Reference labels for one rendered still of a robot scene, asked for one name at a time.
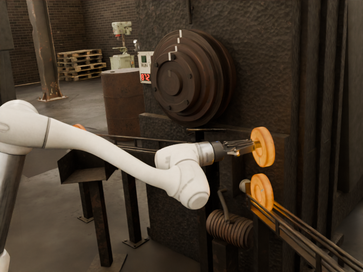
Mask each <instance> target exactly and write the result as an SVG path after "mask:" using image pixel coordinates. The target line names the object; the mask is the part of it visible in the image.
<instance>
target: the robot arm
mask: <svg viewBox="0 0 363 272"><path fill-rule="evenodd" d="M261 147H262V146H261V143H260V141H259V140H258V139H257V140H252V139H250V141H249V140H248V139H246V140H237V141H224V142H223V144H221V142H220V141H215V142H208V141H204V142H198V143H195V144H187V143H184V144H176V145H172V146H168V147H165V148H162V149H160V150H158V151H157V152H156V155H155V158H154V161H155V164H156V168H153V167H151V166H149V165H147V164H145V163H143V162H142V161H140V160H138V159H137V158H135V157H133V156H132V155H130V154H129V153H127V152H125V151H124V150H122V149H120V148H119V147H117V146H116V145H114V144H112V143H110V142H109V141H107V140H105V139H103V138H101V137H99V136H97V135H95V134H93V133H90V132H88V131H85V130H81V129H80V128H76V127H73V126H70V125H68V124H65V123H62V122H60V121H58V120H55V119H52V118H49V117H46V116H43V115H40V114H38V111H37V110H36V109H35V107H34V106H33V105H31V104H30V103H28V102H26V101H23V100H12V101H9V102H7V103H5V104H3V105H2V106H1V107H0V272H8V269H9V262H10V256H9V254H8V252H7V251H6V250H5V249H4V248H5V243H6V238H7V235H8V231H9V227H10V222H11V217H12V213H13V209H14V205H15V201H16V196H17V192H18V187H19V182H20V179H21V175H22V170H23V166H24V161H25V157H26V154H28V153H29V152H30V151H31V150H32V148H44V149H53V148H61V149H79V150H82V151H86V152H89V153H91V154H94V155H96V156H98V157H100V158H101V159H103V160H105V161H107V162H109V163H110V164H112V165H114V166H116V167H118V168H119V169H121V170H123V171H125V172H127V173H128V174H130V175H131V176H134V177H135V178H137V179H139V180H141V181H143V182H145V183H148V184H149V185H152V186H155V187H158V188H161V189H164V190H165V191H166V192H167V194H168V196H171V197H173V198H175V199H177V200H178V201H179V202H181V203H182V204H183V205H184V206H185V207H187V208H189V209H199V208H202V207H203V206H205V204H206V203H207V201H208V199H209V196H210V188H209V183H208V181H207V178H206V176H205V174H204V172H203V170H202V169H201V167H202V166H207V165H211V164H213V162H217V161H222V160H223V159H224V156H227V155H228V156H230V155H232V154H233V155H234V157H238V156H240V155H242V154H246V153H249V152H253V151H255V150H256V148H261Z"/></svg>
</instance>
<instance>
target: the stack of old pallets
mask: <svg viewBox="0 0 363 272"><path fill-rule="evenodd" d="M95 51H97V53H95ZM100 53H102V51H101V49H94V50H79V51H70V52H62V53H57V59H58V63H57V66H58V75H59V80H66V81H70V80H74V81H78V80H84V79H89V78H95V77H100V76H101V72H102V67H106V63H102V60H101V59H102V58H103V57H102V54H100ZM63 55H64V57H62V56H63ZM89 56H90V57H89ZM96 56H97V58H96ZM70 59H71V60H70ZM63 60H64V61H63ZM95 60H97V63H95ZM63 64H64V65H63ZM97 64H101V66H97ZM63 69H65V70H63ZM95 69H97V72H96V71H95ZM97 73H98V76H96V75H97ZM93 76H95V77H93ZM64 78H65V79H64ZM81 78H83V79H81Z"/></svg>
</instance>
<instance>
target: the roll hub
mask: <svg viewBox="0 0 363 272"><path fill-rule="evenodd" d="M169 53H170V57H171V55H175V57H176V58H175V60H172V58H171V60H169ZM155 63H158V67H155V66H154V65H153V68H152V73H151V84H152V88H153V87H156V89H157V90H156V92H154V95H155V96H156V98H157V100H158V101H159V103H160V104H161V105H162V106H163V107H164V108H165V109H167V108H166V107H167V105H170V106H171V109H170V110H169V111H171V112H181V111H184V110H188V109H190V108H191V107H192V106H193V105H194V104H195V103H196V102H197V100H198V98H199V95H200V90H201V80H200V74H199V71H198V69H197V67H196V65H195V63H194V61H193V60H192V59H191V58H190V57H189V56H188V55H186V54H184V53H182V52H178V51H176V52H167V53H164V54H162V55H160V56H159V57H158V58H157V60H156V61H155ZM187 74H191V75H192V78H191V79H188V78H187ZM185 100H188V101H189V104H188V105H185V103H184V101H185Z"/></svg>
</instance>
